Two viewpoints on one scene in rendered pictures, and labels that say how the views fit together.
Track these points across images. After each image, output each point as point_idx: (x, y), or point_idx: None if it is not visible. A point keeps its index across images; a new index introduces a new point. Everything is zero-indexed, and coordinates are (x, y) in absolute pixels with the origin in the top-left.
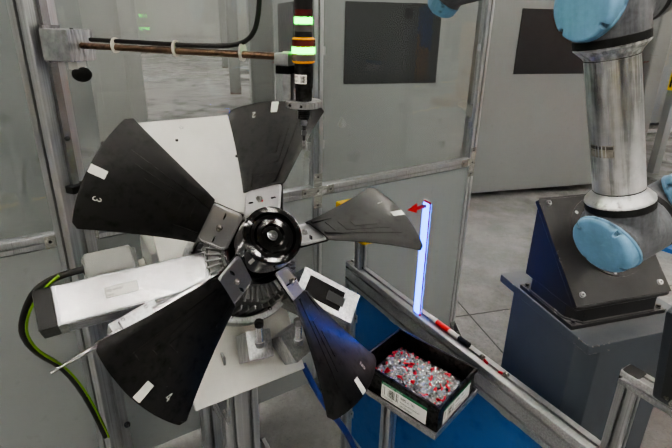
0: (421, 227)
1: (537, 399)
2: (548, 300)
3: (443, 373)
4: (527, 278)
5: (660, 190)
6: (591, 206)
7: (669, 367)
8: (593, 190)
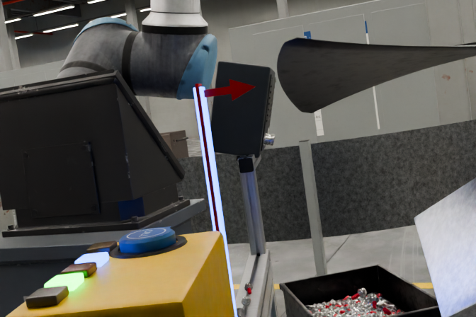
0: (210, 149)
1: (250, 276)
2: (163, 202)
3: (314, 313)
4: (98, 237)
5: (127, 30)
6: (203, 25)
7: (266, 115)
8: (190, 11)
